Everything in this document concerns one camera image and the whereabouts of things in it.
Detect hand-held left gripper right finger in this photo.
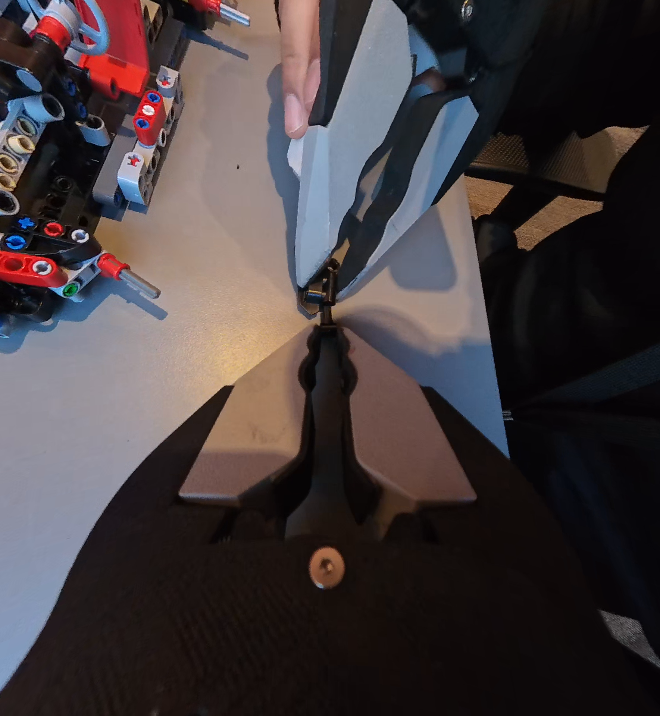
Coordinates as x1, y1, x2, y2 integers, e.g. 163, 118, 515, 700
338, 327, 477, 524

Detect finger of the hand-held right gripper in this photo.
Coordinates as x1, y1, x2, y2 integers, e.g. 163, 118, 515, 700
287, 0, 416, 289
338, 92, 480, 293

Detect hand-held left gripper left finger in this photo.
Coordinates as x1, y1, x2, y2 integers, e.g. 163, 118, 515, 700
179, 326, 322, 524

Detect black toy assembly red pin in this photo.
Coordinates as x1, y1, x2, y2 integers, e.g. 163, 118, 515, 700
298, 257, 342, 314

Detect light grey desk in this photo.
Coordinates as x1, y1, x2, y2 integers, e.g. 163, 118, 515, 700
0, 0, 510, 716

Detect person's right hand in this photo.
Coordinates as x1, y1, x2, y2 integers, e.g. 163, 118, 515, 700
279, 0, 322, 141

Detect black office chair base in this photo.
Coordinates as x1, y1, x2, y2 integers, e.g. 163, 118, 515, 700
464, 126, 650, 236

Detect toy brick vehicle model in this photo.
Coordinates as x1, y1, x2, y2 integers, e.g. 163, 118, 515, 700
0, 0, 252, 339

